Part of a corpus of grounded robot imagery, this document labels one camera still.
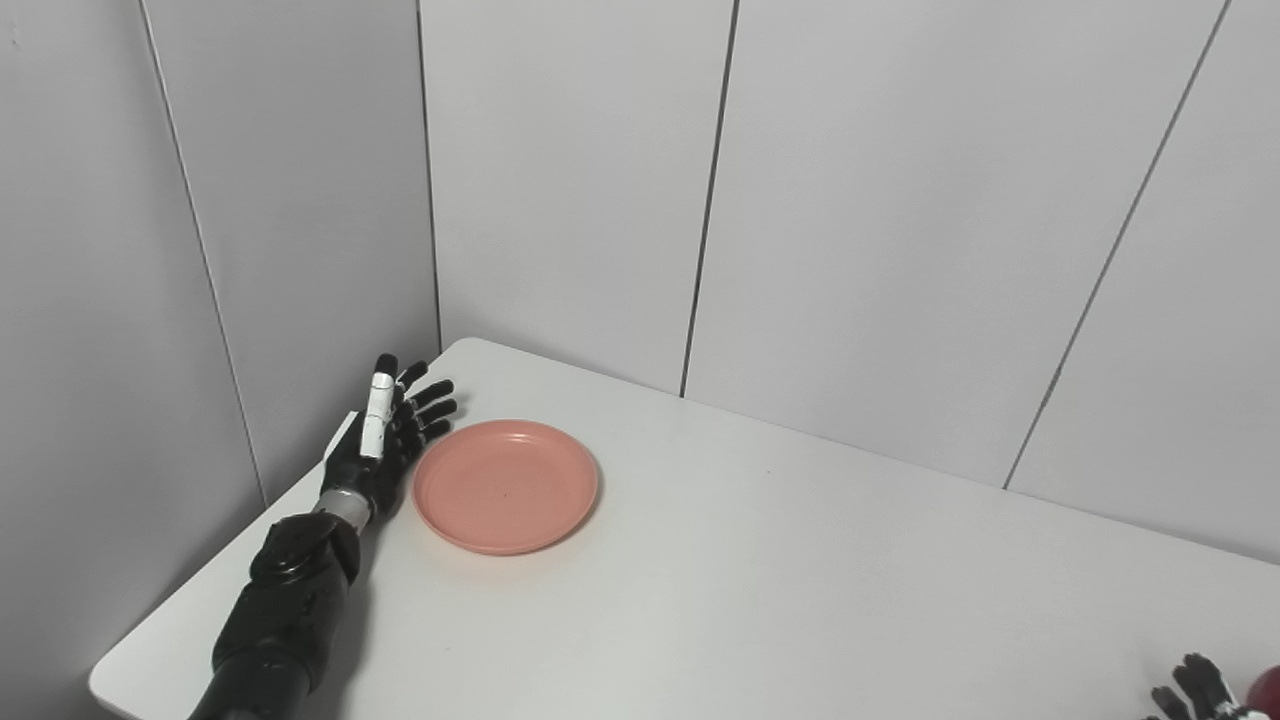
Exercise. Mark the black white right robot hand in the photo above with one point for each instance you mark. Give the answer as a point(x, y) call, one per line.
point(1205, 695)

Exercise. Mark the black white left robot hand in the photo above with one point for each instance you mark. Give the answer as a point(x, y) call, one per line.
point(375, 440)

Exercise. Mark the red apple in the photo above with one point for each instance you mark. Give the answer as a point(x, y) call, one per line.
point(1268, 695)

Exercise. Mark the pink round plate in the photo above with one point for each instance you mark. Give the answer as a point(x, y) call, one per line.
point(505, 487)

